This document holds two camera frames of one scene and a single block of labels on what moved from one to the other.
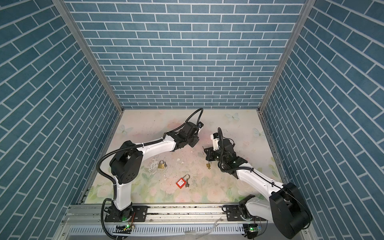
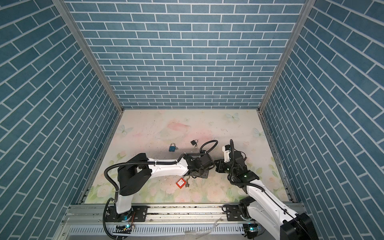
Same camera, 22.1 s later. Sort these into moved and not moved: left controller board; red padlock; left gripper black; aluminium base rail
Moved: left gripper black
Not moved: left controller board; red padlock; aluminium base rail
